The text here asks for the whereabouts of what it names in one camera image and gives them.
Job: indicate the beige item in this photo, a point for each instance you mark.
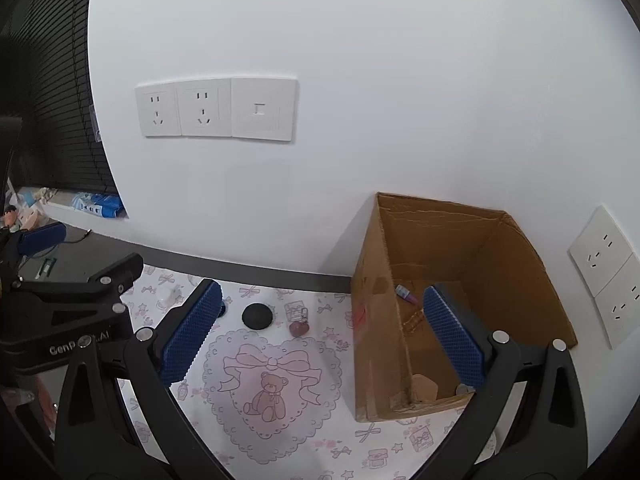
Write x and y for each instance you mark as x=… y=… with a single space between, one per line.
x=425 y=388

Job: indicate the small figurine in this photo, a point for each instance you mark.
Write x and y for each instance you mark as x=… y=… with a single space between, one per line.
x=10 y=220

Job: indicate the black round object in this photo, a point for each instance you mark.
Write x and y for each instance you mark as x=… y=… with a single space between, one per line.
x=257 y=316

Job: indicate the brown cardboard box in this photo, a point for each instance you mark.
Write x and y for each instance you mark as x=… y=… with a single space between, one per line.
x=385 y=350

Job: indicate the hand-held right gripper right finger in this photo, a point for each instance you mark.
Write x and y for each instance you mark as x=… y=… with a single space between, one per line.
x=452 y=335

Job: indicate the blue packet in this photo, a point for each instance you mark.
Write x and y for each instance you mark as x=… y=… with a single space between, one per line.
x=97 y=206

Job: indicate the small purple tube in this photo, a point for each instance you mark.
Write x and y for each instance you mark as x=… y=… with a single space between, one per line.
x=406 y=294

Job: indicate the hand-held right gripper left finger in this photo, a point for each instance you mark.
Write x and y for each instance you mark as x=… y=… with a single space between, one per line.
x=192 y=332

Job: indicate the clear plastic bracket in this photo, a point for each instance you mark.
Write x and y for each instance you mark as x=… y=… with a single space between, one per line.
x=96 y=125

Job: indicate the white printed mat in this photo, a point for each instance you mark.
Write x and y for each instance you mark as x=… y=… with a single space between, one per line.
x=280 y=410

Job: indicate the person's left hand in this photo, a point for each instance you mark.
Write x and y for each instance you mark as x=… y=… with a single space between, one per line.
x=46 y=407

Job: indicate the white wall port plate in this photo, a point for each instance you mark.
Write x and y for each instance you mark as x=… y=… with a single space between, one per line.
x=262 y=109

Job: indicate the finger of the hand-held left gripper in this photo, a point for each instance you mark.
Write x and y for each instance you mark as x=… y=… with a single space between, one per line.
x=117 y=270
x=42 y=236

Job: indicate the small red-brown object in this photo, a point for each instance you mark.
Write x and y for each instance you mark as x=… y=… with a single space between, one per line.
x=299 y=329

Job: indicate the black window blinds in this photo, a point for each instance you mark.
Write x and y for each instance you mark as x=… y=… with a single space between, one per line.
x=45 y=85

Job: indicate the small clear object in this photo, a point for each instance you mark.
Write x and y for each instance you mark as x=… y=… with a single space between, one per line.
x=170 y=297

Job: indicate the small green tool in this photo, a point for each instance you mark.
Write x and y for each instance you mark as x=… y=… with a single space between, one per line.
x=47 y=267

